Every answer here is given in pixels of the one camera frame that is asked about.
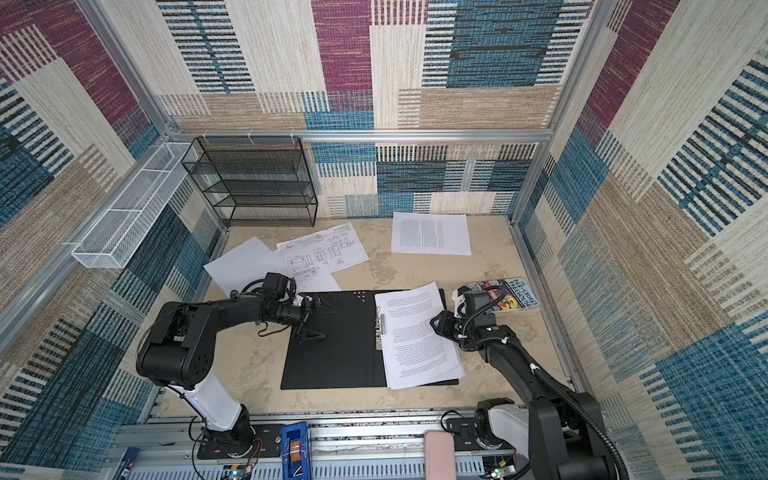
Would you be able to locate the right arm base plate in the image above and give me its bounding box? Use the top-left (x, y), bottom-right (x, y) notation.
top-left (440, 416), bottom-right (528, 453)

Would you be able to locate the red folder black inside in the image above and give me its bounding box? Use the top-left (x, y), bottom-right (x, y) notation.
top-left (280, 288), bottom-right (460, 391)

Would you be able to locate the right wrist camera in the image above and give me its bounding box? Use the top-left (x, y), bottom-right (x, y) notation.
top-left (452, 287), bottom-right (497, 318)

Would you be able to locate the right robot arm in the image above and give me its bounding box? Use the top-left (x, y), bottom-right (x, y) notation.
top-left (430, 285), bottom-right (629, 479)

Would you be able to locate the colourful comic book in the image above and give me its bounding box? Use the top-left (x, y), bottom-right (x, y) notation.
top-left (462, 277), bottom-right (540, 313)

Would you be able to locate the white wire mesh tray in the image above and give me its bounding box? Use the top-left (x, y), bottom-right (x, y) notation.
top-left (72, 142), bottom-right (189, 269)

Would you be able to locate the blank white sheet front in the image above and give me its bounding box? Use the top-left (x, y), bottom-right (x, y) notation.
top-left (296, 274), bottom-right (341, 293)

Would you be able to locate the blue box on rail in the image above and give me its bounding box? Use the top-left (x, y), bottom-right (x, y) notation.
top-left (281, 421), bottom-right (312, 480)

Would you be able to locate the pink phone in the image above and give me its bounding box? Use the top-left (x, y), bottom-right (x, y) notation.
top-left (424, 431), bottom-right (457, 480)

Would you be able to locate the diagram drawing sheet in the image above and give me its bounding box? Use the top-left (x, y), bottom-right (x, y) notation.
top-left (277, 222), bottom-right (369, 280)

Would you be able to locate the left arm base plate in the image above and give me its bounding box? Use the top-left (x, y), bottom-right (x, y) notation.
top-left (195, 423), bottom-right (283, 460)

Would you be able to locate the black wire mesh shelf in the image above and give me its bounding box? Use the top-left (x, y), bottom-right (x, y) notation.
top-left (181, 136), bottom-right (318, 227)

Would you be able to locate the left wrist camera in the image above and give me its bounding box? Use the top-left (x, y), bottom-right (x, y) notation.
top-left (260, 272), bottom-right (296, 301)

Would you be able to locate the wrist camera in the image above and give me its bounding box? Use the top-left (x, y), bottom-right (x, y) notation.
top-left (452, 287), bottom-right (497, 318)
top-left (260, 272), bottom-right (296, 301)

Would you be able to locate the blank white sheet left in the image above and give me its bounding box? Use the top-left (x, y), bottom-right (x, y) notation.
top-left (204, 237), bottom-right (285, 297)

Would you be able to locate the blank white sheet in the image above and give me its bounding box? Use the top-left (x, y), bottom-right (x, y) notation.
top-left (204, 237), bottom-right (285, 297)
top-left (296, 274), bottom-right (341, 293)

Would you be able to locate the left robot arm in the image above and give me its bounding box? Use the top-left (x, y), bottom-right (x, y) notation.
top-left (136, 272), bottom-right (336, 458)

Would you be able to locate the text sheet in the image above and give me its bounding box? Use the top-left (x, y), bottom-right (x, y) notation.
top-left (391, 212), bottom-right (472, 256)
top-left (374, 282), bottom-right (465, 390)

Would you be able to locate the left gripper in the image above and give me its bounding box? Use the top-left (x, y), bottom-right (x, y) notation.
top-left (270, 295), bottom-right (336, 344)

